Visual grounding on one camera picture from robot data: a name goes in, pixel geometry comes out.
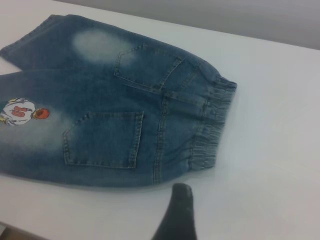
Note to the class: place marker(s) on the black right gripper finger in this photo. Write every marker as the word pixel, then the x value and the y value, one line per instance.
pixel 178 215

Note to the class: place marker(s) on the blue denim shorts with print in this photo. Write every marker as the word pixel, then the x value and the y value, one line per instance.
pixel 112 100

